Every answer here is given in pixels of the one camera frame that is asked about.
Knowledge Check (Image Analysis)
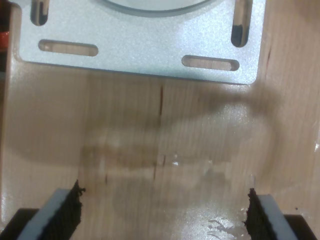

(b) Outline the silver slotted mounting plate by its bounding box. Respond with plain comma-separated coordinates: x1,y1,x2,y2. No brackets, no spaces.
17,0,266,86

